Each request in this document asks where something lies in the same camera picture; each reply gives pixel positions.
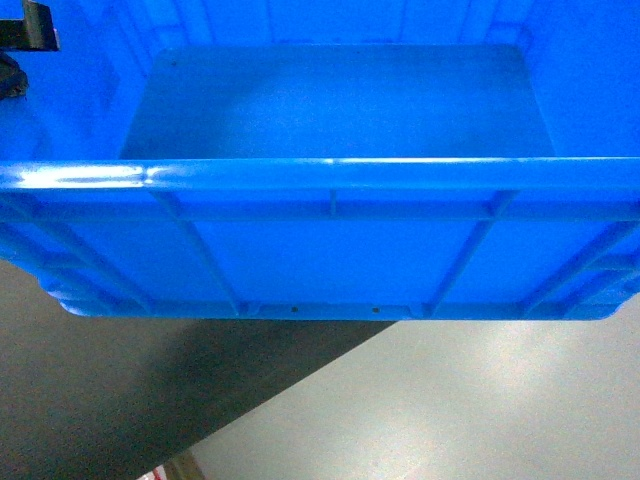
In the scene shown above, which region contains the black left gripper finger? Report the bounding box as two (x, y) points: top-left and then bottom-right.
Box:
(1, 0), (60, 52)
(0, 53), (28, 100)

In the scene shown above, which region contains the large blue plastic crate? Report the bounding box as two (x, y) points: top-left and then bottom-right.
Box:
(1, 1), (639, 321)

